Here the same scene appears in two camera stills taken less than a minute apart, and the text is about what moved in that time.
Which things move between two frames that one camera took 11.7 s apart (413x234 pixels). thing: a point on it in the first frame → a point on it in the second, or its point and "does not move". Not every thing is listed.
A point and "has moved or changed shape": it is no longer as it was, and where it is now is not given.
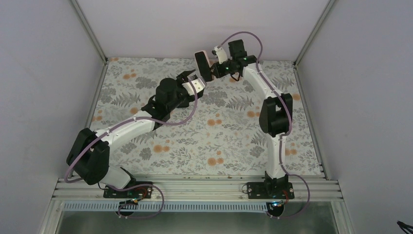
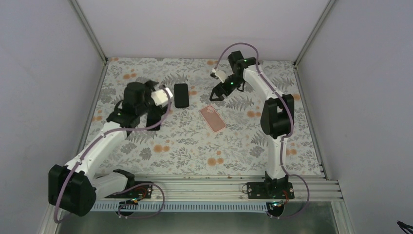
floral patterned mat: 218,133 does not move
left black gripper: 183,82 → 155,114
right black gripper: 208,70 → 222,88
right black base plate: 270,190 does not move
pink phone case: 207,59 → 213,118
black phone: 203,66 has moved or changed shape
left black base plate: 145,192 does not move
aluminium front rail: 199,188 does not move
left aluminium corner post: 90,30 does not move
